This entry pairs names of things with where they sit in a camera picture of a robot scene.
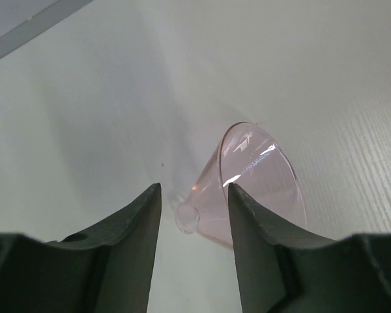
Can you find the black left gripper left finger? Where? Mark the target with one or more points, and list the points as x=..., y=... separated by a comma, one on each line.
x=106, y=267

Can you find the pink glass dripper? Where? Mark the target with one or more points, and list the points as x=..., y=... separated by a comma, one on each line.
x=250, y=157

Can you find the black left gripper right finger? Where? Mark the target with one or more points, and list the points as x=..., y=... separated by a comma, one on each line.
x=282, y=267

